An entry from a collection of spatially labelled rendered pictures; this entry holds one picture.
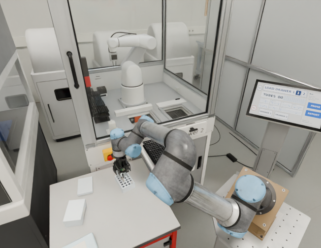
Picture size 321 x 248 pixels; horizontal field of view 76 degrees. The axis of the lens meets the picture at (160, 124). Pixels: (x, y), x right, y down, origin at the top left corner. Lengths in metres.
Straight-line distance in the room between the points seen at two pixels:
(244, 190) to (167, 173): 0.41
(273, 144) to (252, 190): 1.09
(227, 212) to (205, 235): 1.17
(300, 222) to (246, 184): 0.50
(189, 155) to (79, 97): 0.75
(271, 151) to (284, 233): 0.91
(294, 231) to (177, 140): 0.86
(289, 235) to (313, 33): 1.78
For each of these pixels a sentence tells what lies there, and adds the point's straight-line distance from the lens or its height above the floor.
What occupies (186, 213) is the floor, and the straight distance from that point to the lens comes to 2.16.
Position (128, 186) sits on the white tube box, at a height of 0.79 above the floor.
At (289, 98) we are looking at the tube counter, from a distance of 1.84.
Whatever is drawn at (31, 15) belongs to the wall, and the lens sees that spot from 4.32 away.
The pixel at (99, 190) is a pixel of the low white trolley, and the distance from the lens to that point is 1.37.
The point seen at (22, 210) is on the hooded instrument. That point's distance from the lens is 1.31.
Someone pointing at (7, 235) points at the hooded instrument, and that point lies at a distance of 1.57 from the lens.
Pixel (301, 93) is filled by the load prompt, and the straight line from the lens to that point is 1.87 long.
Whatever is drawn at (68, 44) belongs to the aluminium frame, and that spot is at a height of 1.58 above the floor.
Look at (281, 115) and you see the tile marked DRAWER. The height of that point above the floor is 1.01.
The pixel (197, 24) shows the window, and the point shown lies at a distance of 1.38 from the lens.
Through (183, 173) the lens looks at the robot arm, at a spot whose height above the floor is 1.28.
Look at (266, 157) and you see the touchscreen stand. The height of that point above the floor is 0.53.
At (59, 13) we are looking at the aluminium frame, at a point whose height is 1.71.
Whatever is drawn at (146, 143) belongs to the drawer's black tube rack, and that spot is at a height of 0.90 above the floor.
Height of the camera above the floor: 1.77
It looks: 32 degrees down
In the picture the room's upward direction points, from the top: straight up
